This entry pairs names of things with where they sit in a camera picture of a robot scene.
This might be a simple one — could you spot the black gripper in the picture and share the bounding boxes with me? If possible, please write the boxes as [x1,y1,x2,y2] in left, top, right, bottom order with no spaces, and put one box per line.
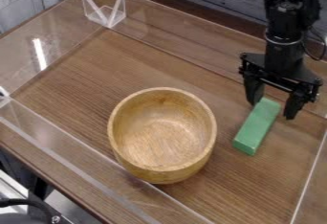
[239,53,323,120]

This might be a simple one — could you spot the green rectangular block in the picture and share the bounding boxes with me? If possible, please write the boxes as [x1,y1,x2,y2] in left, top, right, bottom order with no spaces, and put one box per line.
[233,98,282,156]

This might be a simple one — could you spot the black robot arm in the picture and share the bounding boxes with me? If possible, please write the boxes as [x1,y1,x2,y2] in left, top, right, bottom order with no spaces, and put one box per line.
[239,0,323,120]

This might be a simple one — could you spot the brown wooden bowl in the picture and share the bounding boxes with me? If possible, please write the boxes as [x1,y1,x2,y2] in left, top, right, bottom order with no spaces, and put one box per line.
[107,87,218,185]

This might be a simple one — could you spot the clear acrylic corner bracket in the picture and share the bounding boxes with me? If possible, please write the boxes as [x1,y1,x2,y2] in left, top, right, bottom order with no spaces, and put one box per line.
[82,0,127,29]

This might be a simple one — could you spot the clear acrylic tray enclosure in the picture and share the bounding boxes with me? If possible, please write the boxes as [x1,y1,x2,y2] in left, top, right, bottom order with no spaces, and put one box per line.
[0,0,327,224]

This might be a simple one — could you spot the black cable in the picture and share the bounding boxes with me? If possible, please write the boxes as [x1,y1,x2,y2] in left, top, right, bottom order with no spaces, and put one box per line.
[0,197,55,224]

